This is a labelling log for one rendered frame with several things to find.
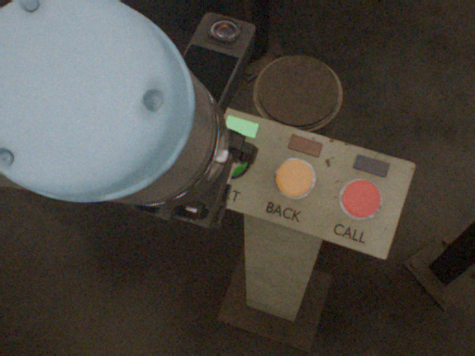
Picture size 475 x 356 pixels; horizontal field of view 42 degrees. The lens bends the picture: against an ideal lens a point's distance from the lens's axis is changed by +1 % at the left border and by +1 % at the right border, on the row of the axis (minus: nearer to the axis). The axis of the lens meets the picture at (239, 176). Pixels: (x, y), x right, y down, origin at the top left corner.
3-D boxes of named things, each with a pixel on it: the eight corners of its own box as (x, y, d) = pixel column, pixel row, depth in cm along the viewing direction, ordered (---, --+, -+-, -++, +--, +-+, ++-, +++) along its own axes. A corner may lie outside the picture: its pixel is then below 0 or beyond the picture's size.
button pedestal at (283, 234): (232, 243, 127) (217, 82, 70) (343, 280, 123) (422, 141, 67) (205, 316, 121) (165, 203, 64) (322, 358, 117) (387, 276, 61)
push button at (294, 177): (283, 157, 68) (282, 155, 67) (317, 167, 68) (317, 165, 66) (272, 190, 68) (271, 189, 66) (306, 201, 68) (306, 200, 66)
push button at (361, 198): (348, 176, 67) (349, 175, 65) (383, 187, 67) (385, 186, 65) (337, 210, 67) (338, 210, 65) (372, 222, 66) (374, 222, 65)
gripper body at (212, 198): (144, 202, 54) (93, 196, 42) (173, 111, 55) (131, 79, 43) (224, 229, 53) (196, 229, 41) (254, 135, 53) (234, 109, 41)
